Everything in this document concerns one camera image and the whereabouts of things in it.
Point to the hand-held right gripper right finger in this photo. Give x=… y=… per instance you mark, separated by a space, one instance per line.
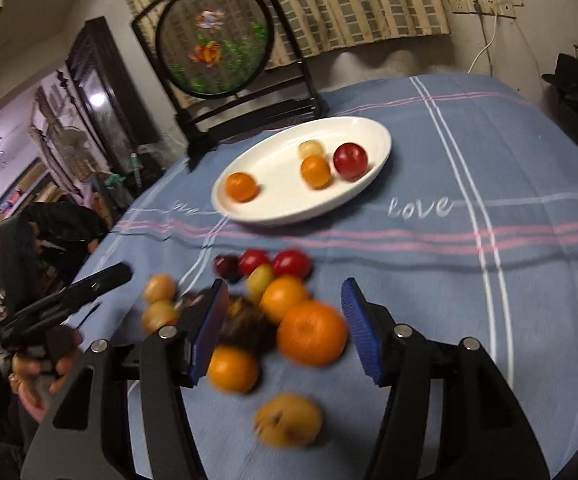
x=364 y=335

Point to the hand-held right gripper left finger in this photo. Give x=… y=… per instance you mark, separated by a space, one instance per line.
x=211 y=332

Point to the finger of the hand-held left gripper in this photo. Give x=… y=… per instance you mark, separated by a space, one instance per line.
x=94 y=282

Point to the dark passion fruit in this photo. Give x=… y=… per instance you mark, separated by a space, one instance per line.
x=191 y=301

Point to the dark purple mangosteen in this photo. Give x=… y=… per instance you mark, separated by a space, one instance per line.
x=249 y=332

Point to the small orange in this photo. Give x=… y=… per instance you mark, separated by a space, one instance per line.
x=284 y=297
x=315 y=171
x=233 y=369
x=241 y=186

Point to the large orange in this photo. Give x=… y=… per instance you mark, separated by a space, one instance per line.
x=312 y=332

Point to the tan longan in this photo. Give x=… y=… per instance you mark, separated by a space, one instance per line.
x=159 y=287
x=158 y=314

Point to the dark red plum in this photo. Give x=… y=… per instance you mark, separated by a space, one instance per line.
x=226 y=266

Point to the small yellow plum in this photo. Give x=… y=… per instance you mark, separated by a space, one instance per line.
x=260 y=281

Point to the yellow pear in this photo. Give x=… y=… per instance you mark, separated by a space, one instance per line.
x=289 y=420

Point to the white oval plate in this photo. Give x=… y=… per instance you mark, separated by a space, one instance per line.
x=279 y=195

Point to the person's left hand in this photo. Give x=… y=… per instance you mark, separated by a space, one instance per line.
x=31 y=377

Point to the blue plaid tablecloth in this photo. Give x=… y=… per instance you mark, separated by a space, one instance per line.
x=444 y=310

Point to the wooden shelf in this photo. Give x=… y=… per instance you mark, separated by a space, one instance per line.
x=19 y=190

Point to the white electric fan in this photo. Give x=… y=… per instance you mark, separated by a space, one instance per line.
x=71 y=141

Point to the red apple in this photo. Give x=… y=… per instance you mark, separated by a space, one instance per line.
x=350 y=161

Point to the dark wooden cabinet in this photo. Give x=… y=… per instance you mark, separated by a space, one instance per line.
x=99 y=90

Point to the pale longan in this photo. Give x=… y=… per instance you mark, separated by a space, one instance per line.
x=311 y=148

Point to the round embroidered screen with stand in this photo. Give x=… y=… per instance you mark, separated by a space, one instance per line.
x=214 y=40

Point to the beige checked curtain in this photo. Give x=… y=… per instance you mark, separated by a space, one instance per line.
x=359 y=5

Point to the black hat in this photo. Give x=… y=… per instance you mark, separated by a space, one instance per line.
x=566 y=72

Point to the white double wall socket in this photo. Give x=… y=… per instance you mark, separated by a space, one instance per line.
x=494 y=7

